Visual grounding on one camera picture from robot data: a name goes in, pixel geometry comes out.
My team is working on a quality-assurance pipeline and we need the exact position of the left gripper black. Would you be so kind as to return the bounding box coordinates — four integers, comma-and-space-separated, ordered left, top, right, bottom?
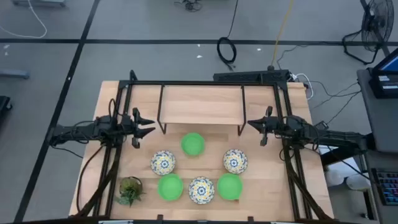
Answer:
121, 107, 156, 149

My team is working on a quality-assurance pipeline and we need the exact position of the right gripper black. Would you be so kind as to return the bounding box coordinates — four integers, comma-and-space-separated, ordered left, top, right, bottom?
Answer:
248, 105, 283, 147

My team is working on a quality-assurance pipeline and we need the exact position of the yellow bowl with patterned inside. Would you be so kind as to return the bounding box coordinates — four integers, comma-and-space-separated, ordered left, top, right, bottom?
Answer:
223, 149, 249, 174
188, 176, 215, 205
150, 150, 177, 176

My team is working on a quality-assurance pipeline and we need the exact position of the green plastic bowl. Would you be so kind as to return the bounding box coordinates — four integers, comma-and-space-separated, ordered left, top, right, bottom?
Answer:
216, 172, 243, 200
157, 173, 184, 202
180, 133, 206, 156

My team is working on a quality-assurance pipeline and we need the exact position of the wooden shelf with black legs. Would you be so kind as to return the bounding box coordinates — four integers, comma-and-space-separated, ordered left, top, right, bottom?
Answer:
156, 83, 248, 137

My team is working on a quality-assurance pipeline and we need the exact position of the small potted green plant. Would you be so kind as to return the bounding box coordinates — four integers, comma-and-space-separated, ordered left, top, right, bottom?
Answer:
114, 176, 146, 208

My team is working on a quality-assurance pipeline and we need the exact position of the black desk leg bar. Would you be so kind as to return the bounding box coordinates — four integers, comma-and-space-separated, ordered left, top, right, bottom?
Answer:
320, 142, 374, 167

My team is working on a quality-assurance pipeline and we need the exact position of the white round container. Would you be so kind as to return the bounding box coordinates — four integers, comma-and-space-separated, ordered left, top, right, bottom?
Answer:
346, 174, 371, 190
325, 169, 345, 187

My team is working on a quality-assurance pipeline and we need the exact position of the white paper sheet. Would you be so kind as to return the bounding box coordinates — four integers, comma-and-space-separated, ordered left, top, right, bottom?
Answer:
318, 139, 361, 178

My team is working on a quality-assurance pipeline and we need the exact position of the grey desk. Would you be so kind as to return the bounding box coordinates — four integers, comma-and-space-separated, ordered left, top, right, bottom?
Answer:
356, 67, 398, 153
362, 149, 398, 224

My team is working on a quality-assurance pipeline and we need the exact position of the black laptop computer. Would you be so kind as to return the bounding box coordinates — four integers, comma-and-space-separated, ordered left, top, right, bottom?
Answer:
368, 46, 398, 100

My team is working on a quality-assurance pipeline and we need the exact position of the grey metal bar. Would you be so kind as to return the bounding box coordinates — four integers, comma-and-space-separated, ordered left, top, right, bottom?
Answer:
0, 70, 30, 80

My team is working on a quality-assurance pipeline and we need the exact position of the black backlit keyboard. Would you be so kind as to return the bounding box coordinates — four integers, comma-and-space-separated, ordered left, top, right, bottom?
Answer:
371, 167, 398, 206

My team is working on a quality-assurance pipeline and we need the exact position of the black standing fan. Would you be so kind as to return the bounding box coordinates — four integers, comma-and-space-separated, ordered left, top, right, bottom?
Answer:
341, 0, 396, 65

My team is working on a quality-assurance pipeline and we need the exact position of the short white looped cable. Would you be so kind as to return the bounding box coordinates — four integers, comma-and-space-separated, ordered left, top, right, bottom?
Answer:
292, 73, 313, 100

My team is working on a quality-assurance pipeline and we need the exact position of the black aluminium table frame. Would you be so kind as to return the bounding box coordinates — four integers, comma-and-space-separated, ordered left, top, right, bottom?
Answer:
70, 70, 335, 223

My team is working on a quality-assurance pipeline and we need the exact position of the black coiled cable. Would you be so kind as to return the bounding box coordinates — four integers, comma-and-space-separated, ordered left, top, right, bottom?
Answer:
216, 0, 239, 71

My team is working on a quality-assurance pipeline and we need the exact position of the long yellow cable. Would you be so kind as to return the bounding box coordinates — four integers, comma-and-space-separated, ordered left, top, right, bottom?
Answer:
270, 0, 295, 68

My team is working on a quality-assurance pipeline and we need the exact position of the black cable tangle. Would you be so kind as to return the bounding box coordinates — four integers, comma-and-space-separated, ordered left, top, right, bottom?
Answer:
174, 0, 203, 12

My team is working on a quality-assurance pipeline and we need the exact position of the long white cable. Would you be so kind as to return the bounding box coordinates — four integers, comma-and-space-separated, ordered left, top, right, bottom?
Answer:
0, 0, 48, 40

